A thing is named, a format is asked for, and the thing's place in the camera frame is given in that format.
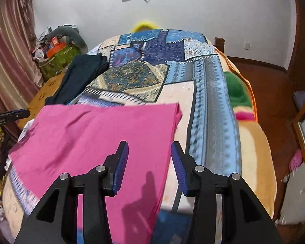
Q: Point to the yellow fluffy pillow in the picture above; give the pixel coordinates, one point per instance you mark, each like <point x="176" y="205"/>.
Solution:
<point x="145" y="26"/>

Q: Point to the blue patchwork printed blanket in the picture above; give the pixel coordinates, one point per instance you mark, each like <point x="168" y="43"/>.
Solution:
<point x="152" y="86"/>

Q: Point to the pink pants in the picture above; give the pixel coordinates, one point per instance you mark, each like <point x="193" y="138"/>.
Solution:
<point x="91" y="144"/>

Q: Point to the green patterned box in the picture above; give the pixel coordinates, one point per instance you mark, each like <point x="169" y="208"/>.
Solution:
<point x="58" y="59"/>

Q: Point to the pink slipper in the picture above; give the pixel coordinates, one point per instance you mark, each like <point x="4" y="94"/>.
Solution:
<point x="294" y="160"/>

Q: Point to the white wall socket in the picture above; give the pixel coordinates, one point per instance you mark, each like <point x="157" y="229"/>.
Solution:
<point x="247" y="45"/>

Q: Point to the striped pink curtain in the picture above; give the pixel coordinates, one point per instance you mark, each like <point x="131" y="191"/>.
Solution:
<point x="10" y="56"/>

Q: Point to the yellow-brown patterned sheet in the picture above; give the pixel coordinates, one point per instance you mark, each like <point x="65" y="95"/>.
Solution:
<point x="40" y="96"/>

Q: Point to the dark navy folded garment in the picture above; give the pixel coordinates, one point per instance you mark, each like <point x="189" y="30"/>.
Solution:
<point x="77" y="78"/>

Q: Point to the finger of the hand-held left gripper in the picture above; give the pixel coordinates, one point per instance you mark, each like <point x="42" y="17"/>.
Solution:
<point x="14" y="114"/>

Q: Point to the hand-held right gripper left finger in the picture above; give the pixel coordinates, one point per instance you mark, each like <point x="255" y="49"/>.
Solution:
<point x="122" y="161"/>

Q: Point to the wooden bed post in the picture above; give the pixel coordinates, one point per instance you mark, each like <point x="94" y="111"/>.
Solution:
<point x="219" y="44"/>

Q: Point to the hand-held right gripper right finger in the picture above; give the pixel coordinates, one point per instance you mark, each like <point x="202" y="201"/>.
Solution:
<point x="179" y="162"/>

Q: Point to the wooden framed mirror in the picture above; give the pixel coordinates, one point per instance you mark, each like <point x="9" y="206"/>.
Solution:
<point x="303" y="122"/>

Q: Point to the orange box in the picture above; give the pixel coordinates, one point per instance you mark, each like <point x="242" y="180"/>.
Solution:
<point x="56" y="48"/>

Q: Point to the grey plush toy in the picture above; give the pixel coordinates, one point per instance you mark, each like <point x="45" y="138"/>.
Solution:
<point x="68" y="35"/>

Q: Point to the orange fleece blanket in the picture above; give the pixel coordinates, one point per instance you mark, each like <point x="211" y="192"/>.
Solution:
<point x="254" y="157"/>

